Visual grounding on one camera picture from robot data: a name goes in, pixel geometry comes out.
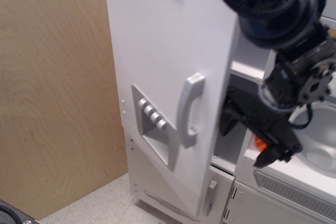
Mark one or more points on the black device corner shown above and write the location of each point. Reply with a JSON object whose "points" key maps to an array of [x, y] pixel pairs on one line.
{"points": [[12, 215]]}

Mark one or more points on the silver fridge door handle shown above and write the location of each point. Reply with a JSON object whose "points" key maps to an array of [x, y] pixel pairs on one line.
{"points": [[192, 89]]}

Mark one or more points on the silver freezer door handle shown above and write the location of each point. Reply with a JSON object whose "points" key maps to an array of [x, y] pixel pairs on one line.
{"points": [[210, 196]]}

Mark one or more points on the white toy fridge door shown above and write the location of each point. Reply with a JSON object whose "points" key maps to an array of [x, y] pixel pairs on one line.
{"points": [[157, 45]]}

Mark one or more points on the brass lower cabinet hinge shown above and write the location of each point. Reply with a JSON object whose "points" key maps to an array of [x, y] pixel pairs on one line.
{"points": [[226, 215]]}

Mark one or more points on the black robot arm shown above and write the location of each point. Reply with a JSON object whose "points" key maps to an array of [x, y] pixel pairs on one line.
{"points": [[304, 64]]}

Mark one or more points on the orange salmon sushi toy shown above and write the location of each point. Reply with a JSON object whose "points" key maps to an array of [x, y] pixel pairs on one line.
{"points": [[260, 144]]}

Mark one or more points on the brass cabinet hinge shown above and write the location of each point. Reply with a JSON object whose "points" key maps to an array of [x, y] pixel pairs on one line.
{"points": [[226, 215], [233, 193]]}

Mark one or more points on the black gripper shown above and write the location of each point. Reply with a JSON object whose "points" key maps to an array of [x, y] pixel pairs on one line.
{"points": [[272, 127]]}

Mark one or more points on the white lower freezer door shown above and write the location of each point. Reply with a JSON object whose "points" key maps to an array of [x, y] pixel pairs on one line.
{"points": [[148, 185]]}

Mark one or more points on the grey oven vent panel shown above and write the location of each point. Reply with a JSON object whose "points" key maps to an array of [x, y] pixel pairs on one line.
{"points": [[295, 195]]}

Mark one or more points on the silver ice dispenser panel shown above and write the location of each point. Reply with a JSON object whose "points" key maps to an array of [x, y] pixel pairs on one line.
{"points": [[155, 129]]}

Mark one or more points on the silver toy sink basin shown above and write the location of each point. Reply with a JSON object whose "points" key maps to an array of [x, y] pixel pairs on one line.
{"points": [[318, 140]]}

